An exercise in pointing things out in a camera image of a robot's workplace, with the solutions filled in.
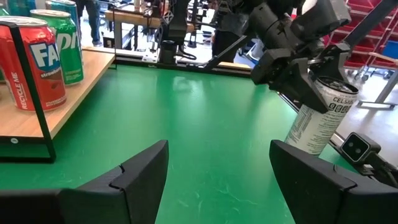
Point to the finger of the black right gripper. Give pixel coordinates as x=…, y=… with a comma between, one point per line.
x=304, y=90
x=337, y=60

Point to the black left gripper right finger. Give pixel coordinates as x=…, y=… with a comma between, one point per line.
x=326, y=205

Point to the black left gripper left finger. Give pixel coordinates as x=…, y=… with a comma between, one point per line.
x=93, y=205

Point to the white Celsius can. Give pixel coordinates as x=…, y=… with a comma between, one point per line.
x=314, y=130
x=62, y=7

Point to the red Fanta can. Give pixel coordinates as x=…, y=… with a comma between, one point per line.
x=49, y=77

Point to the green Sprite can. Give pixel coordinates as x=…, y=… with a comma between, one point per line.
x=3, y=12
x=70, y=53

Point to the wooden shelf board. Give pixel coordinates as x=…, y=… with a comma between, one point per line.
x=90, y=71

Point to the red storage rack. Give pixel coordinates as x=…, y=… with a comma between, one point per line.
x=362, y=55

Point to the gray metal table leg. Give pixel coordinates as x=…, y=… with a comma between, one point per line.
x=387, y=90

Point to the person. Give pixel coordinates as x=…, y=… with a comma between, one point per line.
x=91, y=21

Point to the wooden workbench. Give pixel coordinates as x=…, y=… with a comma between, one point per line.
x=133, y=17

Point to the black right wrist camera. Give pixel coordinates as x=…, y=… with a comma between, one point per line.
x=270, y=67

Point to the black table-level camera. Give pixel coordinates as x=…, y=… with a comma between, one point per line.
x=357, y=148

